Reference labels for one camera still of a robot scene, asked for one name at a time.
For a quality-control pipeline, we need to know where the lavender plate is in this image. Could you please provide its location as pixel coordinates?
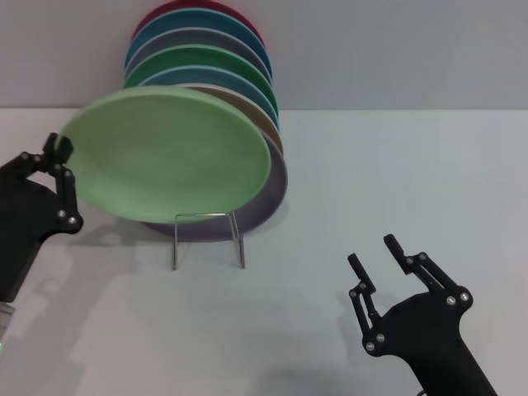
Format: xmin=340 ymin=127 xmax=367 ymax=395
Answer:
xmin=142 ymin=131 xmax=289 ymax=243

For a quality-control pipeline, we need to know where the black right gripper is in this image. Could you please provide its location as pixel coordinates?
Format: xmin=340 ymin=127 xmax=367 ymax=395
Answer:
xmin=347 ymin=233 xmax=501 ymax=396

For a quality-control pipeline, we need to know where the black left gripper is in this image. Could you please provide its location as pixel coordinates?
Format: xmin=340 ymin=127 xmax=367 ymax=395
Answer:
xmin=0 ymin=132 xmax=84 ymax=304

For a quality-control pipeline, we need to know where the beige plate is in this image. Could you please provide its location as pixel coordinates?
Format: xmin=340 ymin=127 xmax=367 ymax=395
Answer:
xmin=187 ymin=84 xmax=285 ymax=153

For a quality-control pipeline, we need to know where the light blue plate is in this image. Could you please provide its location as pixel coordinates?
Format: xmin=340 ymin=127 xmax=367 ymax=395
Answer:
xmin=138 ymin=64 xmax=281 ymax=125

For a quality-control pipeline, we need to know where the metal wire plate rack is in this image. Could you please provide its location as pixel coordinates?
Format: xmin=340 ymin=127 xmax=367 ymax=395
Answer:
xmin=172 ymin=210 xmax=247 ymax=271

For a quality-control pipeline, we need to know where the light green plate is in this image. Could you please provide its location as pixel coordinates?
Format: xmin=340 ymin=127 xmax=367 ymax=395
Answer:
xmin=57 ymin=84 xmax=273 ymax=226

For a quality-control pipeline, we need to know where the dark green plate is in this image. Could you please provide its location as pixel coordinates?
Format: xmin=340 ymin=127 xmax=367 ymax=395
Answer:
xmin=122 ymin=45 xmax=276 ymax=104

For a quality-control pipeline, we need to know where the grey purple plate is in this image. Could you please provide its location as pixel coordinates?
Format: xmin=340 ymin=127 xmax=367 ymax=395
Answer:
xmin=125 ymin=27 xmax=273 ymax=83

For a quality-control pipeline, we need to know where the teal blue plate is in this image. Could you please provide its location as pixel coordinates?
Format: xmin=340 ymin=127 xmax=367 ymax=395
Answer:
xmin=125 ymin=7 xmax=273 ymax=79

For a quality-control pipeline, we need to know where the crimson plate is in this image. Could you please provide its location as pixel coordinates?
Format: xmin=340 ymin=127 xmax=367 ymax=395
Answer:
xmin=130 ymin=0 xmax=265 ymax=42

